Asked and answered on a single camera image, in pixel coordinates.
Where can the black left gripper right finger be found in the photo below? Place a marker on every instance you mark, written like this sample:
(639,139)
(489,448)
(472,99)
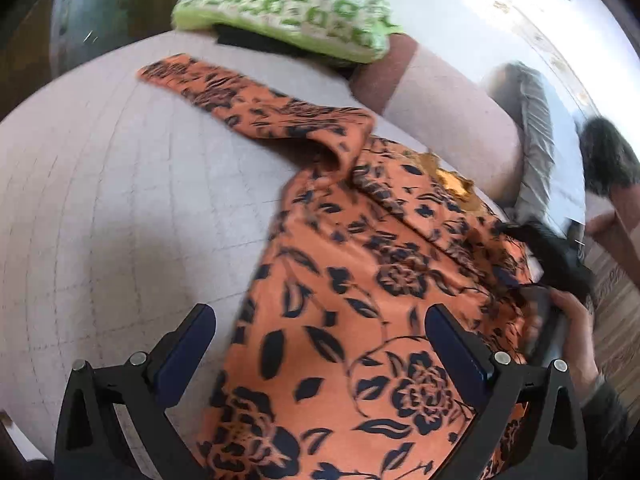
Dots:
(551,443)

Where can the orange black floral garment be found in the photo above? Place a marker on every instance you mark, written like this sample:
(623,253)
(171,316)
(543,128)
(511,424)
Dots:
(329,374)

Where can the person's right hand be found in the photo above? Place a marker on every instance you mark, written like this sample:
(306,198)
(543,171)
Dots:
(578,350)

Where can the black cloth under pillow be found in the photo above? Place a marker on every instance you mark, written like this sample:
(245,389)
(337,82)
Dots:
(238,37)

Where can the stained glass wooden door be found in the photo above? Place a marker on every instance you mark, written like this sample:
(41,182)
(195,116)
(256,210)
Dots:
(44,39)

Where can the green white patterned pillow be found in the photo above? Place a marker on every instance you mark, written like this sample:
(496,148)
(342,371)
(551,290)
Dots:
(353,30)

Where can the grey white pillow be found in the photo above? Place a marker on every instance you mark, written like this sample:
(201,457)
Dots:
(552,188)

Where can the pink quilted bolster cushion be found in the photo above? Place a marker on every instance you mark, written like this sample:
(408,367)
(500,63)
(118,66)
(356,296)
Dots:
(423,95)

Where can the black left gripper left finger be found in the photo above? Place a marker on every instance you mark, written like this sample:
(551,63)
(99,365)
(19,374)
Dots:
(90,443)

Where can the dark furry cushion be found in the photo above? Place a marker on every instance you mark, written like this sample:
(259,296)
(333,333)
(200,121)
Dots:
(608,158)

